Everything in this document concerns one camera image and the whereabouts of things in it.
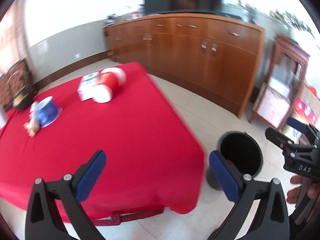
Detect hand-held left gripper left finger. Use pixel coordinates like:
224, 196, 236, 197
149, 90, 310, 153
24, 150, 107, 240

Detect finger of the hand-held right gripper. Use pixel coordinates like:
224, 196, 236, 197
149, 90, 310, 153
286, 117, 320, 143
265, 127, 320, 153

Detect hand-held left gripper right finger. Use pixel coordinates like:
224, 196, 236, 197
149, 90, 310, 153
207, 150, 291, 240

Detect dark grey trash bin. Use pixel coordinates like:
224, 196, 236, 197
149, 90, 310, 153
207, 131, 263, 189

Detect small blue paper cup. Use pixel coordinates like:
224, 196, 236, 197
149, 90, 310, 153
34, 96, 62, 128

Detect beige paper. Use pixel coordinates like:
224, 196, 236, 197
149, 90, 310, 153
24, 102, 41, 137

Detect white green carton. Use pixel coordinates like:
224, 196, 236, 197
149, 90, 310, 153
77, 72, 101, 102

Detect red paper tub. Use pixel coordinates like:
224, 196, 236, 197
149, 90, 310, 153
94, 67, 127, 103

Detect person's right hand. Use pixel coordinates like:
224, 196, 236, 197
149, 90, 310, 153
287, 175, 320, 205

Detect cream cardboard box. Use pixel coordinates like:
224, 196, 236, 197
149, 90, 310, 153
281, 124, 304, 142

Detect red gift boxes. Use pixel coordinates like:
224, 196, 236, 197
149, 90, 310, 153
294, 97, 318, 124

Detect floral panel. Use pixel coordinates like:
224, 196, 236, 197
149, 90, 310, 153
257, 89, 292, 128

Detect red tablecloth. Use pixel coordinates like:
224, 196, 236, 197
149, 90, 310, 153
0, 62, 207, 224

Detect wooden shelf stand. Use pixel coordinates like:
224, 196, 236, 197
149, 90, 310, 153
249, 33, 311, 131

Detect black iron teapot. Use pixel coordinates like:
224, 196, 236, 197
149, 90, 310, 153
7, 69, 35, 112

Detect white tin box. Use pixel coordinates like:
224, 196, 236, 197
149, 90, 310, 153
0, 105, 7, 128

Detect flowering plant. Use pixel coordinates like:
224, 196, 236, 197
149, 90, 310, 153
269, 9, 314, 33

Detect wooden sideboard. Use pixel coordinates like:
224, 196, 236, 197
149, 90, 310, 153
103, 13, 266, 119

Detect small potted plant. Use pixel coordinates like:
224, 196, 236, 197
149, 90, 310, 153
105, 14, 119, 27

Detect pink patterned curtain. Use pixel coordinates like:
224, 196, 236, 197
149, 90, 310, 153
0, 0, 27, 74

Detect dark red table frame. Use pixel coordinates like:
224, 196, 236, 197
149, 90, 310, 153
94, 208, 166, 227

